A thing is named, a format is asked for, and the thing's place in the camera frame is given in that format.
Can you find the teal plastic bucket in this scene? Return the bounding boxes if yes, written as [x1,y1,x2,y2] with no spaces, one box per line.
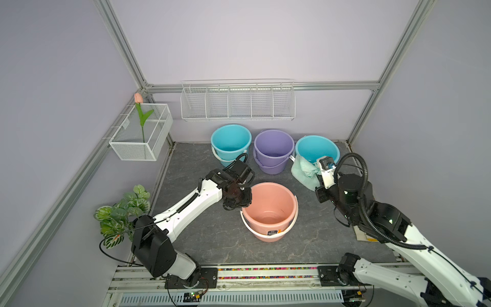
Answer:
[295,135,341,163]
[210,124,252,166]

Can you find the light green microfiber cloth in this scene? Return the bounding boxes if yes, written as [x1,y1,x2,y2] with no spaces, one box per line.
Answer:
[291,155,323,191]

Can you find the pink plastic bucket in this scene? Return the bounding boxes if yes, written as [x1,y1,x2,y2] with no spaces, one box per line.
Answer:
[240,182,299,243]

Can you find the purple plastic bucket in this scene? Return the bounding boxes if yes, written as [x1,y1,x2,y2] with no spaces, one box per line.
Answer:
[253,129,295,175]

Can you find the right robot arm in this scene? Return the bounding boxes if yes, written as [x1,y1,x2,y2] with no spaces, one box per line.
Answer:
[315,172,490,306]

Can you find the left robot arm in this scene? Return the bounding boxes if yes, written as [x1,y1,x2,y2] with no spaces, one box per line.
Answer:
[131,153,255,287]

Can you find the yellow white work gloves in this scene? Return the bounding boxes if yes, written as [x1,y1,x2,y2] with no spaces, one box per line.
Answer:
[353,226,378,243]

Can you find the potted green leafy plant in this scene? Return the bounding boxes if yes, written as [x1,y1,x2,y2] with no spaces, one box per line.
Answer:
[94,185,151,249]

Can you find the artificial pink tulip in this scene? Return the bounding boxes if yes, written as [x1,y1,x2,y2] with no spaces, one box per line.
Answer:
[134,93,154,143]

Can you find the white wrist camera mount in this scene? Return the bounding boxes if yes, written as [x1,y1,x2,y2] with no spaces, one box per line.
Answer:
[317,156,336,189]

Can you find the black corrugated cable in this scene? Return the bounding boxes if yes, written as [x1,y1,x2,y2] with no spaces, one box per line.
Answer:
[333,152,428,251]

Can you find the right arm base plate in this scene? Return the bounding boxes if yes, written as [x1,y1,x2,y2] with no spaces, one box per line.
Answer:
[318,266,359,287]

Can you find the long white wire shelf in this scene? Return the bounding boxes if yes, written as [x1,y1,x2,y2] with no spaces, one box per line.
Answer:
[180,79,296,121]

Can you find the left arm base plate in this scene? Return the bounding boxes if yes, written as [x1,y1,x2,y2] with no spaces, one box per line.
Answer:
[165,267,218,289]

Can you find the white wire basket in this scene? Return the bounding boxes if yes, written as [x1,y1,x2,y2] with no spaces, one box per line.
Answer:
[109,103,173,161]

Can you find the rail with coloured beads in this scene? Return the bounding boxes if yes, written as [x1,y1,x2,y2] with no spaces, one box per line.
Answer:
[110,262,428,290]

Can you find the white slotted cable duct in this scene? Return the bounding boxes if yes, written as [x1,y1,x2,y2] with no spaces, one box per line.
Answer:
[119,289,344,306]

